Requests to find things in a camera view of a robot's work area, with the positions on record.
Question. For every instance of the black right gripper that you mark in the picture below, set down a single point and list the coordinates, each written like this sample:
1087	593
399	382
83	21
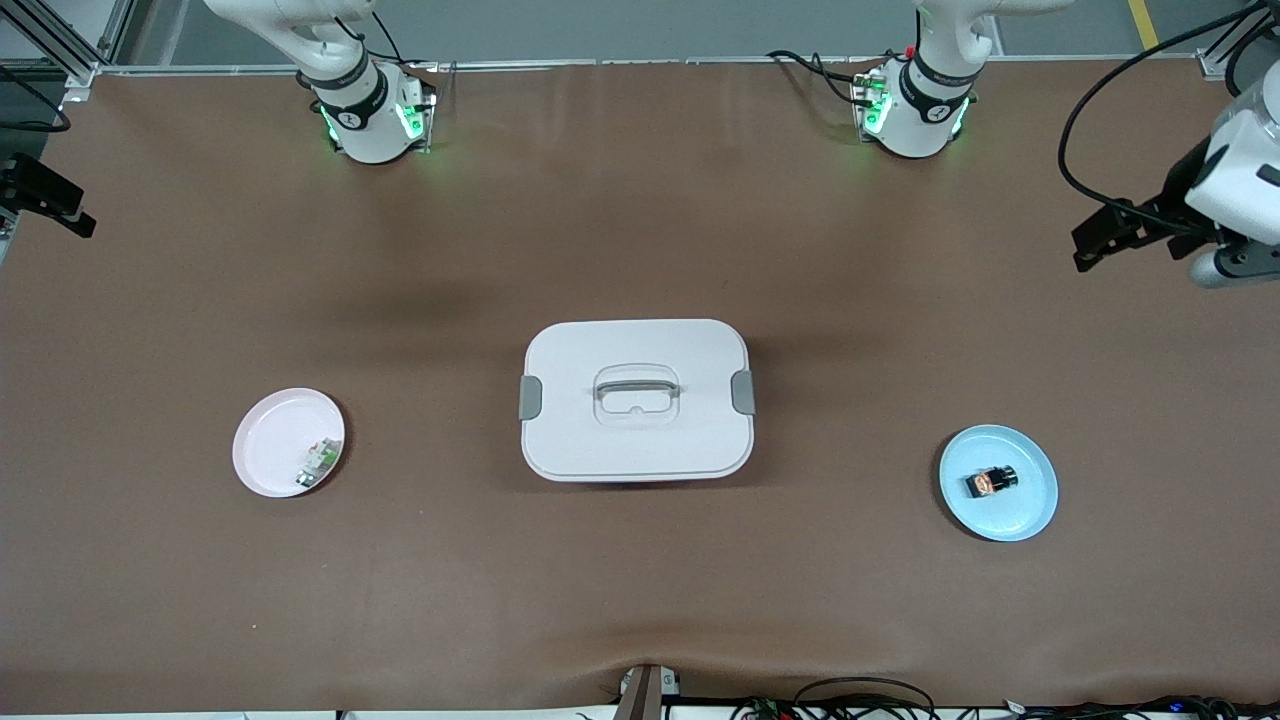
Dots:
30	185

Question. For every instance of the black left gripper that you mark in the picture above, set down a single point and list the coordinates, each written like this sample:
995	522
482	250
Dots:
1178	192

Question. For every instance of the orange black push-button switch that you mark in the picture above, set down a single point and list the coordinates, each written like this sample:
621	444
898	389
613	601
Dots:
990	482

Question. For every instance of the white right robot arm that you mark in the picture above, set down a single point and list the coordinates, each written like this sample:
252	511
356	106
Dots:
360	110

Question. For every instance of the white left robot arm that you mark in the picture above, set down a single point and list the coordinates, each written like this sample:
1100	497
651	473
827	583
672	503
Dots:
920	110

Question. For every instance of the white lidded box grey latches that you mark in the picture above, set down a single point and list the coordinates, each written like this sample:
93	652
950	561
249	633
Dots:
640	440

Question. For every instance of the light blue round plate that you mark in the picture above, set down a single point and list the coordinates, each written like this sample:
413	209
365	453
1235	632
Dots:
1000	520

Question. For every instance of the pale pink round plate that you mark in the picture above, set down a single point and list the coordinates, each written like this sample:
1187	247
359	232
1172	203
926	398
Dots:
270	440

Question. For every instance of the small electronics board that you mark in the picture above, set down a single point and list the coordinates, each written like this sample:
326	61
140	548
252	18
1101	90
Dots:
765	710

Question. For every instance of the brown table mat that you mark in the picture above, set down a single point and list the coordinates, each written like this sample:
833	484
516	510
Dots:
640	600

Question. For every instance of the aluminium frame profile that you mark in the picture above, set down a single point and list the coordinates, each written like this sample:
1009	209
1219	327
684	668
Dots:
1213	62
80	68

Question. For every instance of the green white push-button switch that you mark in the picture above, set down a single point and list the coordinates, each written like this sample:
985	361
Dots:
320	460

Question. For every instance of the silver table edge rail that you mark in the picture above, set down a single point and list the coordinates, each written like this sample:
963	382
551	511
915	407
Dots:
650	62

